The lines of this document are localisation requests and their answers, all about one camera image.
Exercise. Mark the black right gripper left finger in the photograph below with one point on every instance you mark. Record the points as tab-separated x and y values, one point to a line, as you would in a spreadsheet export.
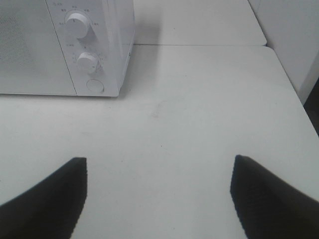
51	208

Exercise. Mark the lower white timer knob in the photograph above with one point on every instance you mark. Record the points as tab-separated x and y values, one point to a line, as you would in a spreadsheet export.
88	62

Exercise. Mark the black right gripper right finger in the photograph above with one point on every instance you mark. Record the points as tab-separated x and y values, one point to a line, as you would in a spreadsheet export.
268	207

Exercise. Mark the upper white power knob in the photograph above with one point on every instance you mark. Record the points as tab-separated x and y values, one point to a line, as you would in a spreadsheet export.
78	24

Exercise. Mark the white microwave oven body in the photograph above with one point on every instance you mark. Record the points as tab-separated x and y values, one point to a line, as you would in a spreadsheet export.
111	40

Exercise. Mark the round white door button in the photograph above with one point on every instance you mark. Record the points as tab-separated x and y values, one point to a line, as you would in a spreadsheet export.
95	86

